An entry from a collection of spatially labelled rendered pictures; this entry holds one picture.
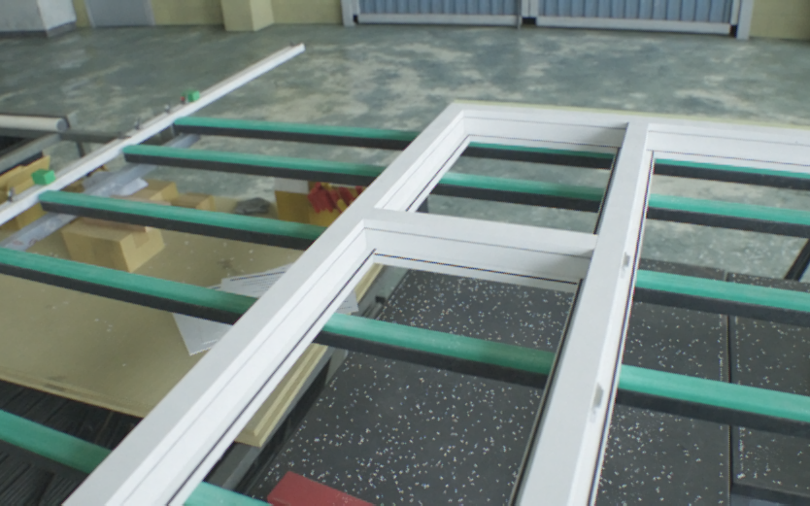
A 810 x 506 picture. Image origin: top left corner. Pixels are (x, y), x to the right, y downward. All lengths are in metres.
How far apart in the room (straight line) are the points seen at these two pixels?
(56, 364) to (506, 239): 0.94
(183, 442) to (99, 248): 1.02
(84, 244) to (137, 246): 0.14
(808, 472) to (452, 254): 0.67
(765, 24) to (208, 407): 6.36
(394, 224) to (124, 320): 0.70
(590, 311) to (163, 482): 0.55
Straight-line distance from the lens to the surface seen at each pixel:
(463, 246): 1.05
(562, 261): 1.03
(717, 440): 1.23
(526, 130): 1.56
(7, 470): 1.80
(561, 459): 0.68
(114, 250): 1.71
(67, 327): 1.59
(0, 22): 10.32
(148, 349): 1.43
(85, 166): 1.80
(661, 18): 6.68
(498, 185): 1.36
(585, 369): 0.78
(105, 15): 9.62
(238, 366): 0.85
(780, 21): 6.80
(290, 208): 1.75
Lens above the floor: 1.44
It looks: 31 degrees down
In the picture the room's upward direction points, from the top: 5 degrees counter-clockwise
